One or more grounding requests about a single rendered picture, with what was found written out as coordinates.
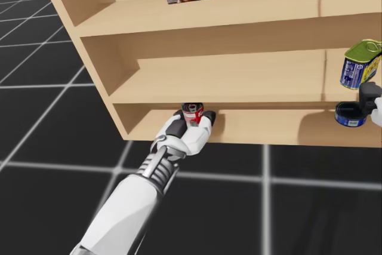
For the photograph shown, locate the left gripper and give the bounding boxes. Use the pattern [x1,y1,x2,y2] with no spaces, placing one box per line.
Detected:
[150,109,217,161]

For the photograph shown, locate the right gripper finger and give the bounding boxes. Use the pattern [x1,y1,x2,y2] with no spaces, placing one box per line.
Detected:
[358,82,382,127]

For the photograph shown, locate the red and white can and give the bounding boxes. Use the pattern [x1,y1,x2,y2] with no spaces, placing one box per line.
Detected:
[181,102,205,128]

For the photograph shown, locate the blue flat can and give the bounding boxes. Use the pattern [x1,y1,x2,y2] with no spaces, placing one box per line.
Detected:
[334,101,369,127]

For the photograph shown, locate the green and blue rectangular can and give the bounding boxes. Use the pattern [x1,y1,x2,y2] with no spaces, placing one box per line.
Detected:
[340,38,382,90]

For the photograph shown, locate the pale wooden shelf unit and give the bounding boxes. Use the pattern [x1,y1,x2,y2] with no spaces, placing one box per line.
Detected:
[34,0,382,148]

